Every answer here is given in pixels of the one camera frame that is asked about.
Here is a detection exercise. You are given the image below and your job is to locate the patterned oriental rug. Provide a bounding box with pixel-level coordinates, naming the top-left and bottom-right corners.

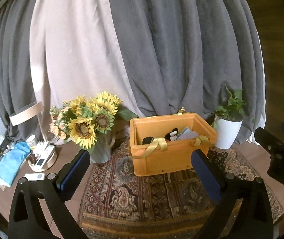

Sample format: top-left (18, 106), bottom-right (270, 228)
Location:
top-left (78, 136), bottom-right (284, 239)

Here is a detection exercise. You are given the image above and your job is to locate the orange plastic crate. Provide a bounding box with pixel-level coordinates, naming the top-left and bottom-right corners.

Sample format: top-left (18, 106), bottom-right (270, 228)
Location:
top-left (130, 109), bottom-right (218, 176)

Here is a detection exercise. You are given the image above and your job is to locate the round tray with gadgets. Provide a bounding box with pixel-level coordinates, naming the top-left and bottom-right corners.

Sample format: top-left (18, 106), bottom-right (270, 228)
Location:
top-left (28, 141), bottom-right (57, 173)

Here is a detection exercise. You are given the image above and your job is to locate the pale pink sheer curtain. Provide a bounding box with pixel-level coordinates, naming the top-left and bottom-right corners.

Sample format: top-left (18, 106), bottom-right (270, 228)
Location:
top-left (29, 0), bottom-right (141, 131)

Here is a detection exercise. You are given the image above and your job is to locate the grey ribbed vase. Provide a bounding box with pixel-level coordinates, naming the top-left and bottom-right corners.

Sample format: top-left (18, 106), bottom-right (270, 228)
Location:
top-left (89, 131), bottom-right (115, 164)

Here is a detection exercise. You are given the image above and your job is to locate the grey curtain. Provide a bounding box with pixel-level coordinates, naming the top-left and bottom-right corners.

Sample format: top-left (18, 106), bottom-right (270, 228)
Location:
top-left (0, 0), bottom-right (265, 143)

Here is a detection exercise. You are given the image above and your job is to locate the beige ring desk lamp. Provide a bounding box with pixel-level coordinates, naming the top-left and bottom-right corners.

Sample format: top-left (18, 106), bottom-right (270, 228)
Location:
top-left (9, 101), bottom-right (48, 141)

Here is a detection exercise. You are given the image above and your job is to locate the blue cloth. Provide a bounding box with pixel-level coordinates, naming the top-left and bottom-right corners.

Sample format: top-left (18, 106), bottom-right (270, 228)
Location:
top-left (0, 142), bottom-right (31, 187)

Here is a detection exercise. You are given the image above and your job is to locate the white remote control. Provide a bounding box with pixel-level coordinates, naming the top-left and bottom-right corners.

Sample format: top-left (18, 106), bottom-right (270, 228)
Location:
top-left (24, 173), bottom-right (46, 182)

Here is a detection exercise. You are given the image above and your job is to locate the blue cartoon tissue pack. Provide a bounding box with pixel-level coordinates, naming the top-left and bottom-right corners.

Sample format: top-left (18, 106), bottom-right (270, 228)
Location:
top-left (177, 127), bottom-right (191, 139)

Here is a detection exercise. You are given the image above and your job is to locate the white plant pot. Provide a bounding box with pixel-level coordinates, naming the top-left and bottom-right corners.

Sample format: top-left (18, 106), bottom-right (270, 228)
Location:
top-left (214, 116), bottom-right (242, 149)

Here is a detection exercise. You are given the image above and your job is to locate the green potted plant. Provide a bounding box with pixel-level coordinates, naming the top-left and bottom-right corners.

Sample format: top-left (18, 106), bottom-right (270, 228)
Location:
top-left (211, 85), bottom-right (248, 130)

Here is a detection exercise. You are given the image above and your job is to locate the sunflower bouquet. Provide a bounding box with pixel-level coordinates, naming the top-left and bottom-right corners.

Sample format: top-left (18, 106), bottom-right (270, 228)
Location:
top-left (49, 91), bottom-right (138, 151)

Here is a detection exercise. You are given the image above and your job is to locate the black mouse plush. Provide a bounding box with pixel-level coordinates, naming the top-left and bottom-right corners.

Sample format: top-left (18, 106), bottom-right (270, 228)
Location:
top-left (164, 128), bottom-right (179, 141)

